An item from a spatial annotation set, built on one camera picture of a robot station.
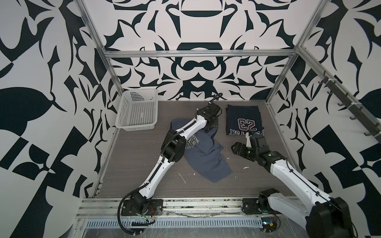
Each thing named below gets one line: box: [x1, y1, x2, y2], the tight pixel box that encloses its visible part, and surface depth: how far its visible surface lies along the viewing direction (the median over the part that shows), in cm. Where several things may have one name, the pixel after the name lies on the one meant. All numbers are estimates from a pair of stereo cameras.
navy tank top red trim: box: [225, 104, 265, 136], surface depth 107 cm
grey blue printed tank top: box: [170, 118, 233, 183], surface depth 90 cm
